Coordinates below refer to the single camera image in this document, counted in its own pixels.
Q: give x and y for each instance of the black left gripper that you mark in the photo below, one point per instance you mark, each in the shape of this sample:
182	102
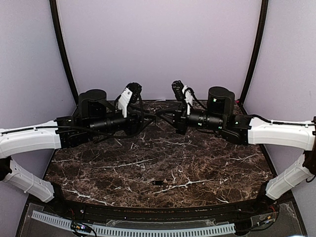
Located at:
134	121

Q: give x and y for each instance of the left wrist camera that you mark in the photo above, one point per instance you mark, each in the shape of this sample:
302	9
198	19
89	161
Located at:
129	95

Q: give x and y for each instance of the white slotted cable duct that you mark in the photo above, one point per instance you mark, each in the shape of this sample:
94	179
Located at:
105	231

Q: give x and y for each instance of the right circuit board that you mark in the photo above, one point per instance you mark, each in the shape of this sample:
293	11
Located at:
266	220

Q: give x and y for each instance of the left circuit board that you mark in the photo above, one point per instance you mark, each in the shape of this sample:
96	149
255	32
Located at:
80	227

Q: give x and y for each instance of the key with black head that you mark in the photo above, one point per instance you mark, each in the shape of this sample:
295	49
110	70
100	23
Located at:
157	182

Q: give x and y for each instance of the black right corner post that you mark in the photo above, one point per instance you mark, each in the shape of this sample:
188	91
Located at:
255	51

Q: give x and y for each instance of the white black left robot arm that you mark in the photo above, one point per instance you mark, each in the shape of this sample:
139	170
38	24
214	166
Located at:
93	116

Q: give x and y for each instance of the black left corner post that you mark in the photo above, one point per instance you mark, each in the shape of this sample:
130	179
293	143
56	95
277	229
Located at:
62	50

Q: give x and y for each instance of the black front rail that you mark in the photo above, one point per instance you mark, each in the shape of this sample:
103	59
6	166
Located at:
100	213

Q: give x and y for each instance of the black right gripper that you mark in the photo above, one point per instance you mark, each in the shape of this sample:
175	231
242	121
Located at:
179	120

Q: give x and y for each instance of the circuit board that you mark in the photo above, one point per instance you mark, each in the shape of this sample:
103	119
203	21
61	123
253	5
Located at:
266	220
80	227

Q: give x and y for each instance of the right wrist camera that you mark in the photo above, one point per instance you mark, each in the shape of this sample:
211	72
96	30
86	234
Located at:
183	95

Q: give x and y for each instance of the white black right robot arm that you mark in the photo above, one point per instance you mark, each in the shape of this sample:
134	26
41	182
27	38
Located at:
218	116

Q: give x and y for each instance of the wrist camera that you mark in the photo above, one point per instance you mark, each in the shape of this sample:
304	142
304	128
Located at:
183	95
129	95

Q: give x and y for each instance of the black corner post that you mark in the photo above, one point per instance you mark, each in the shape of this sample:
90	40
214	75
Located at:
255	51
62	50

